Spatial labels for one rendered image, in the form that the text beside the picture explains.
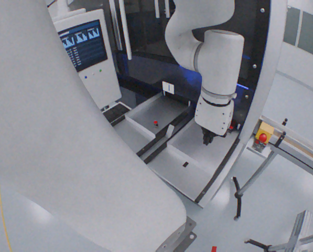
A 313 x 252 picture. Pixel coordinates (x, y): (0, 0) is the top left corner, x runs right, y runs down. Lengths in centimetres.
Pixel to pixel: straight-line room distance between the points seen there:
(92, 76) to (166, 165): 79
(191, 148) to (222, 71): 49
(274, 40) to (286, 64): 473
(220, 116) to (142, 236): 31
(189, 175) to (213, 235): 96
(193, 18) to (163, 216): 25
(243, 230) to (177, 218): 144
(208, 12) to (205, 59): 14
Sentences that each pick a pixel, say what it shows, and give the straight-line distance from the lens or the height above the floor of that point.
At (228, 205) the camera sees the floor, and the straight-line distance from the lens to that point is 161.
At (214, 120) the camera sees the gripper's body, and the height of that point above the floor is 120.
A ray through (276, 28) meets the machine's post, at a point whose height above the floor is 145.
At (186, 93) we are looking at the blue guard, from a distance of 83.
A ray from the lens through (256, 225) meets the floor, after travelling 169.
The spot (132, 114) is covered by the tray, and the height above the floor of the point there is 88.
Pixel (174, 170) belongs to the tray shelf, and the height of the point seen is 88.
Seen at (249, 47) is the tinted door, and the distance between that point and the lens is 62.
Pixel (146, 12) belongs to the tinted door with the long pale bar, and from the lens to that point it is 89.
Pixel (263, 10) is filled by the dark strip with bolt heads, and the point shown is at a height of 150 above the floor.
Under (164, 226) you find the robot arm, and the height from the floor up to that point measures 128.
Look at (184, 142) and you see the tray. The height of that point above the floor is 88.
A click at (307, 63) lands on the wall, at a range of 535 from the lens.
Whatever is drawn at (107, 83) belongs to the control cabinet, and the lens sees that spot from 119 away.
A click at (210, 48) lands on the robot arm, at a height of 139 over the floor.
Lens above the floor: 146
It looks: 43 degrees down
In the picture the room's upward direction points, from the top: 7 degrees counter-clockwise
